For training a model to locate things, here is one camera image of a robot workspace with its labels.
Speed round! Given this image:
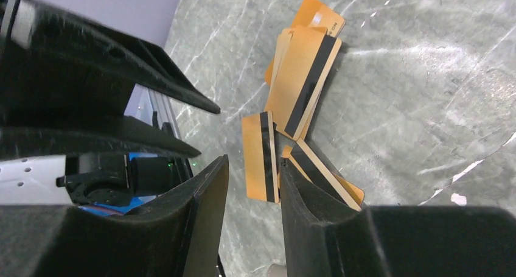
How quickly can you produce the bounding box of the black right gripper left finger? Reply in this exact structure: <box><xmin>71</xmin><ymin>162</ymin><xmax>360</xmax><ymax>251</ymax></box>
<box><xmin>1</xmin><ymin>155</ymin><xmax>229</xmax><ymax>276</ymax></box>

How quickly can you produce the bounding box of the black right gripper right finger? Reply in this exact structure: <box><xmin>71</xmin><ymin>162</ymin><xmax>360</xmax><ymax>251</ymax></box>
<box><xmin>280</xmin><ymin>160</ymin><xmax>515</xmax><ymax>276</ymax></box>

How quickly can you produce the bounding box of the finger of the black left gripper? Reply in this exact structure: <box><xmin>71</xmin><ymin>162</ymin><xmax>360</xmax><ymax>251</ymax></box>
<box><xmin>1</xmin><ymin>0</ymin><xmax>221</xmax><ymax>126</ymax></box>
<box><xmin>1</xmin><ymin>116</ymin><xmax>201</xmax><ymax>160</ymax></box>

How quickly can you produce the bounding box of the gold card black stripe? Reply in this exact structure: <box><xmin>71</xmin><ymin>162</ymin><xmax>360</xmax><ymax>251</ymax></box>
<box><xmin>242</xmin><ymin>111</ymin><xmax>280</xmax><ymax>203</ymax></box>

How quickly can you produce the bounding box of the gold card under finger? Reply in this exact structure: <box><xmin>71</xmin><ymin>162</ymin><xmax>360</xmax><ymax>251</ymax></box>
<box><xmin>282</xmin><ymin>140</ymin><xmax>365</xmax><ymax>211</ymax></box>

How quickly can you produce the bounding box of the gold card stack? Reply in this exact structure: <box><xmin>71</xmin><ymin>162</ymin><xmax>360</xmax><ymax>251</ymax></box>
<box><xmin>264</xmin><ymin>0</ymin><xmax>345</xmax><ymax>141</ymax></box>

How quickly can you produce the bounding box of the blue plastic bin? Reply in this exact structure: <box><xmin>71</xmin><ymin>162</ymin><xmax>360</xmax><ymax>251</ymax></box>
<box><xmin>80</xmin><ymin>197</ymin><xmax>145</xmax><ymax>217</ymax></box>

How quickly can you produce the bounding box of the aluminium frame rail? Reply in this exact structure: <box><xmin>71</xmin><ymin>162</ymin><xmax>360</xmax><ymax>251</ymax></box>
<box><xmin>124</xmin><ymin>85</ymin><xmax>181</xmax><ymax>139</ymax></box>

